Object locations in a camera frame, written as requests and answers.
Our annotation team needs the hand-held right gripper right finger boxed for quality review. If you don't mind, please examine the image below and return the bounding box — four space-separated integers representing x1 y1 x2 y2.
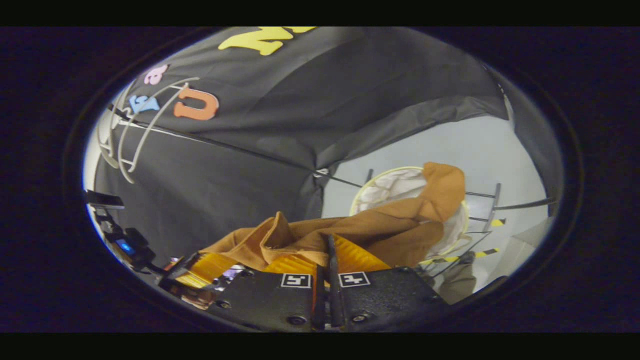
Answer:
326 234 449 333

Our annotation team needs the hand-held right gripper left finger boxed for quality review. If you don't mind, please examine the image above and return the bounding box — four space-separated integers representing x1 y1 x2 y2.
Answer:
206 254 327 333

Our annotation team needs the brown shirt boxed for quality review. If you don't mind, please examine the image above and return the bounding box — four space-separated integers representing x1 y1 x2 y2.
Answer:
200 162 467 273

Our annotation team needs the white round laundry hamper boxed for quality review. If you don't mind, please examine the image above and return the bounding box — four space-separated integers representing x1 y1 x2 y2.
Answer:
349 166 471 266

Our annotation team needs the black clothes rack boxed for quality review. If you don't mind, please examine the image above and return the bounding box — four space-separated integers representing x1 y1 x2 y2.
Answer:
97 105 556 236

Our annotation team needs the white plastic hanger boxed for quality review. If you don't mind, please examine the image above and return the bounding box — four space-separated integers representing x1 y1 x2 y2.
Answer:
97 76 201 171
117 84 192 185

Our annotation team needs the person's leg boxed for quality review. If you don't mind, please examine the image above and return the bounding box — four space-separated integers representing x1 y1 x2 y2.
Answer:
432 260 478 306

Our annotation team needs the black device with blue light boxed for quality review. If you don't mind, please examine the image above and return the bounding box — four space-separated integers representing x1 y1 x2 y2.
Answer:
97 207 158 273

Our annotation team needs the black flat device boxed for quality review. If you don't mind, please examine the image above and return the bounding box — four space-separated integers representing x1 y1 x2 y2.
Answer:
84 189 126 211

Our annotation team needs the black backdrop cloth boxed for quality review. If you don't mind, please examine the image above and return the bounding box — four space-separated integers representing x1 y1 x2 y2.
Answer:
94 27 563 271

